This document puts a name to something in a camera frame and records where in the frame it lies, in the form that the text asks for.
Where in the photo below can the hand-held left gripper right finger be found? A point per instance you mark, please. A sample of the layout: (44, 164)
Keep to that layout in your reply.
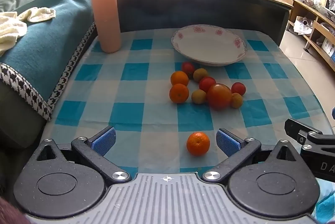
(227, 141)

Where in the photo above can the large red-orange tomato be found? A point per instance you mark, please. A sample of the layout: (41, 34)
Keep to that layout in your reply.
(219, 96)

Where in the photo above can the teal blanket with houndstooth trim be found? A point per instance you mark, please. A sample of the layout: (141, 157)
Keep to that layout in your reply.
(52, 38)

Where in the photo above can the small red tomato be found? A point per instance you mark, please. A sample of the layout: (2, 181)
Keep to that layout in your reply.
(206, 82)
(238, 88)
(187, 67)

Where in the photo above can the blue white checkered tablecloth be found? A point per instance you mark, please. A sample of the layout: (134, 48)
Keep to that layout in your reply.
(130, 114)

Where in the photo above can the small yellow loquat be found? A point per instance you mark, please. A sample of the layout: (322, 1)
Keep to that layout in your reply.
(237, 101)
(198, 96)
(201, 74)

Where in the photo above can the dark glass-top coffee table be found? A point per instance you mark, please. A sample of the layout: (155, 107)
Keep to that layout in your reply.
(183, 6)

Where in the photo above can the wooden media cabinet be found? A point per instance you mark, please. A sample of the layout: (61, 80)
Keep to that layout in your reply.
(320, 30)

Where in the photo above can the cream towel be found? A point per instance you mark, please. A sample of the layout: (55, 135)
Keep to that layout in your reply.
(10, 27)

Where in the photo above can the white floral-rim plate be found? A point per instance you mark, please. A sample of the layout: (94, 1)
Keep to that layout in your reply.
(206, 43)

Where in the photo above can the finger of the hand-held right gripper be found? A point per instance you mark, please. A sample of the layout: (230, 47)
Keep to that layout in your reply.
(295, 129)
(334, 112)

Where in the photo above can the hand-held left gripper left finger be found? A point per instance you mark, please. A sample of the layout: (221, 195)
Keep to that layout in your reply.
(104, 141)

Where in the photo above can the orange mandarin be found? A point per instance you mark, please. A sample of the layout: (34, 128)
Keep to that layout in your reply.
(198, 143)
(179, 93)
(179, 78)

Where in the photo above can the tall peach ribbed cup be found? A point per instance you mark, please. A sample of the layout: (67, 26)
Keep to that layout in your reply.
(105, 14)

